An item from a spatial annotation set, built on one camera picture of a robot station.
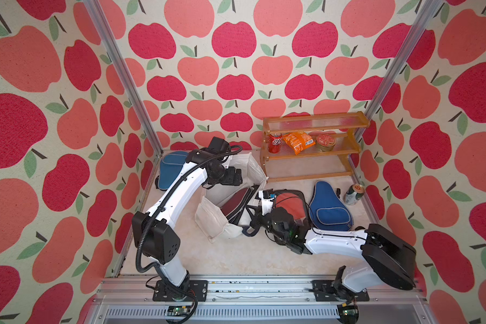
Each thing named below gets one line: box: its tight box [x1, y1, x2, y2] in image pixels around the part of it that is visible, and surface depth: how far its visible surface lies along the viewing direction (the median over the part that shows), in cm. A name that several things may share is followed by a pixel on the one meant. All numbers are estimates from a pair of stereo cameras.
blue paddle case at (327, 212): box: [309, 180, 354, 232], surface depth 93 cm
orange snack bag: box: [282, 130, 316, 156], surface depth 102 cm
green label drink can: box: [342, 183, 365, 206], surface depth 93 cm
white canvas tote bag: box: [194, 152, 268, 243], surface depth 80 cm
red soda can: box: [267, 133, 283, 154], surface depth 95 cm
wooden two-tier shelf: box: [259, 110, 370, 183], surface depth 110 cm
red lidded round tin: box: [315, 134, 337, 152], surface depth 103 cm
